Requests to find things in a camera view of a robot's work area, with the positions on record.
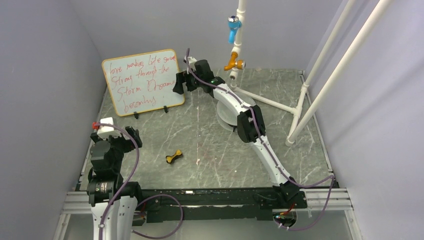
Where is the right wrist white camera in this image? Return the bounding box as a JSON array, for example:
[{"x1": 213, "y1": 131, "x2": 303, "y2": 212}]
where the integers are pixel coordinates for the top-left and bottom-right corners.
[{"x1": 183, "y1": 56, "x2": 198, "y2": 68}]

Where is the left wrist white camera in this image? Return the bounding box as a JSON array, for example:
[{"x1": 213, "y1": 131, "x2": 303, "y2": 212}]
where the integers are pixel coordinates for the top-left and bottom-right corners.
[{"x1": 90, "y1": 117, "x2": 121, "y2": 143}]

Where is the wrist white camera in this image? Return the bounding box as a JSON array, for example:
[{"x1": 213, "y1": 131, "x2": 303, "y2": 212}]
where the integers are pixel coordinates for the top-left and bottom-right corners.
[
  {"x1": 90, "y1": 117, "x2": 121, "y2": 143},
  {"x1": 183, "y1": 56, "x2": 198, "y2": 68}
]

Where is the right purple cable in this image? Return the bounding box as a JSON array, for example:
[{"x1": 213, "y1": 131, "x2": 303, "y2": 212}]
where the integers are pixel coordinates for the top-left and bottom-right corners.
[{"x1": 185, "y1": 47, "x2": 335, "y2": 232}]

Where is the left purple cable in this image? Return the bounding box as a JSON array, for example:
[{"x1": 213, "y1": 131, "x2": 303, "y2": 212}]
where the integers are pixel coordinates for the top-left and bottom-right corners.
[{"x1": 94, "y1": 122, "x2": 184, "y2": 240}]

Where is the metal whiteboard stand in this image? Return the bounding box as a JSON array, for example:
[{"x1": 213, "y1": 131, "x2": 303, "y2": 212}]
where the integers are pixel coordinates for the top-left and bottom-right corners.
[{"x1": 133, "y1": 105, "x2": 169, "y2": 120}]

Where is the yellow black eraser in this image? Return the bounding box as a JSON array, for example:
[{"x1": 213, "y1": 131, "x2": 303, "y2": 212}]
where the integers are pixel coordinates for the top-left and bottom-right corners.
[{"x1": 165, "y1": 149, "x2": 184, "y2": 164}]

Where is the purple cable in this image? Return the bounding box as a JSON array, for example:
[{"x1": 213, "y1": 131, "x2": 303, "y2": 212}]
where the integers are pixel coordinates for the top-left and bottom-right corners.
[
  {"x1": 94, "y1": 122, "x2": 184, "y2": 240},
  {"x1": 185, "y1": 47, "x2": 335, "y2": 232}
]

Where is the yellow-framed whiteboard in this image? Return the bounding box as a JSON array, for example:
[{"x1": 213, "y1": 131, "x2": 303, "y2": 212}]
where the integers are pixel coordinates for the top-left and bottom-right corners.
[{"x1": 101, "y1": 49, "x2": 185, "y2": 117}]

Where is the white PVC pipe frame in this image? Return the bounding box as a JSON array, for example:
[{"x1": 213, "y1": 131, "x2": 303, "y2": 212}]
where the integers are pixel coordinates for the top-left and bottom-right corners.
[{"x1": 229, "y1": 0, "x2": 392, "y2": 147}]

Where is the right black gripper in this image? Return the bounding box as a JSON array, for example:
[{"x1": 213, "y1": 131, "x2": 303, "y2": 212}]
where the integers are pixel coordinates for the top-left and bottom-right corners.
[{"x1": 173, "y1": 68, "x2": 204, "y2": 95}]

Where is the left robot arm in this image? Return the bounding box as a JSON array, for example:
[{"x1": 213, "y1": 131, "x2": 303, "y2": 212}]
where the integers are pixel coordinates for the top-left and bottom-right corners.
[{"x1": 86, "y1": 126, "x2": 144, "y2": 240}]

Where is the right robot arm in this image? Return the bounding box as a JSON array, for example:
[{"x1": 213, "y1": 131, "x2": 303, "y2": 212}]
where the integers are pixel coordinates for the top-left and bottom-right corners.
[{"x1": 173, "y1": 56, "x2": 304, "y2": 208}]

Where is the blue valve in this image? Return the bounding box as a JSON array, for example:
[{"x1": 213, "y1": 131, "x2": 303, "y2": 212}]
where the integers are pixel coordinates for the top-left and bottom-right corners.
[{"x1": 227, "y1": 15, "x2": 242, "y2": 44}]

